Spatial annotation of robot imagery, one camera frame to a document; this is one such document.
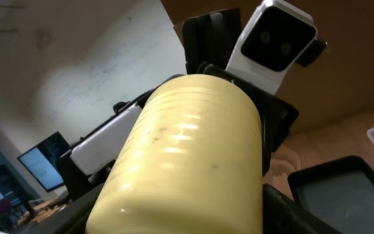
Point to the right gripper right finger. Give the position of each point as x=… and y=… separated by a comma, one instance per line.
x=276, y=115

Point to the yellow cup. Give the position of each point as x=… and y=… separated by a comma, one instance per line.
x=191, y=164

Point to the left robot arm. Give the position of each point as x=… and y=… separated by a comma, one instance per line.
x=208, y=38

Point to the computer monitor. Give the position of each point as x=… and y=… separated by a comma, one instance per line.
x=40, y=161

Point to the black plastic tray bin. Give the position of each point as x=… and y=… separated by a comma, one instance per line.
x=339, y=192

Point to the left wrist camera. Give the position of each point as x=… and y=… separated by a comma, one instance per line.
x=272, y=40

